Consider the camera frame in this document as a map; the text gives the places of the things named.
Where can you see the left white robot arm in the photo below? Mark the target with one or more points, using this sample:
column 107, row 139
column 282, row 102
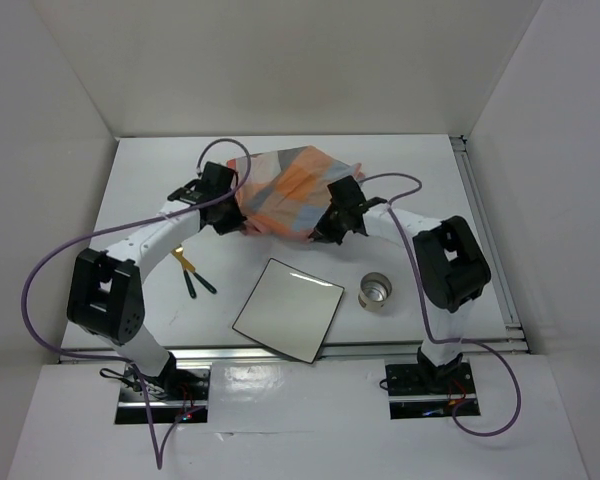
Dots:
column 106, row 296

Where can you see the gold fork green handle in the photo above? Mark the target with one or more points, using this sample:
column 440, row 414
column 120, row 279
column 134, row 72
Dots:
column 178, row 254

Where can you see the beige metal cup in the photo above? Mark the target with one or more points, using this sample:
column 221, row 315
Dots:
column 374, row 291

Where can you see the square white plate black rim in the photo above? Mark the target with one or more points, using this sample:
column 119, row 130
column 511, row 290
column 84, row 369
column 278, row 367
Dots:
column 289, row 312

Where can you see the gold knife green handle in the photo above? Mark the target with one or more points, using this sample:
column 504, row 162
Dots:
column 201, row 280

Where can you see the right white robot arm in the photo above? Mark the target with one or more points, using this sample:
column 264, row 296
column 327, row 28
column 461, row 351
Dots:
column 449, row 267

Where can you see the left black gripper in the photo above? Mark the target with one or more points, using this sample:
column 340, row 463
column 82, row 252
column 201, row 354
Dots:
column 233, row 222

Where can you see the checkered orange blue cloth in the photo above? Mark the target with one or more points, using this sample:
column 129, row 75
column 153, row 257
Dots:
column 286, row 191

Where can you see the aluminium rail right side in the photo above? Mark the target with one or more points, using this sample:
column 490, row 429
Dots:
column 514, row 330

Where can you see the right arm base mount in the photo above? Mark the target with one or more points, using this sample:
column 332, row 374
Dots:
column 410, row 397

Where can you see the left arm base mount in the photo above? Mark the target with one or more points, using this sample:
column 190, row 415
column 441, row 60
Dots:
column 189, row 403

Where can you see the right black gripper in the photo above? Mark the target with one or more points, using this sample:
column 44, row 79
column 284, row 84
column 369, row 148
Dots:
column 324, row 232

